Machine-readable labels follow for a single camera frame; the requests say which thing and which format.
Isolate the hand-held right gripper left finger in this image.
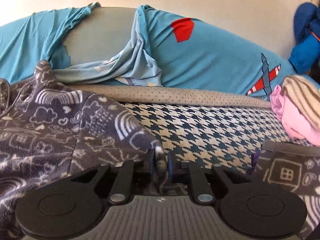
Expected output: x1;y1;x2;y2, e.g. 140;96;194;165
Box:
70;149;160;205

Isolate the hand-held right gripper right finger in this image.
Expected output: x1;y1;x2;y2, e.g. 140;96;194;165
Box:
166;152;251;205

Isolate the grey printed fleece jacket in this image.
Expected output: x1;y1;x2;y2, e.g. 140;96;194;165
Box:
0;60;320;240

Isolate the houndstooth bed cover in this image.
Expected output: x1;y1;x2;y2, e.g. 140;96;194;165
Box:
67;83;313;176

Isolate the light blue printed cloth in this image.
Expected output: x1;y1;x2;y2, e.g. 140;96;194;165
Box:
53;37;163;87

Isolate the pink cloth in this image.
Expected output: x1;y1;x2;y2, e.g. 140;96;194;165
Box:
270;85;320;147

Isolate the grey cushion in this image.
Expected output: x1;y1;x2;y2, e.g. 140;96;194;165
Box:
61;6;139;67

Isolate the beige striped knit garment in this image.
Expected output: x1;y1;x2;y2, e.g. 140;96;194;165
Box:
278;75;320;131

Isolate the blue jacket with dark lining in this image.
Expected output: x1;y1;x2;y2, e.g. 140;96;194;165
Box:
288;2;320;76

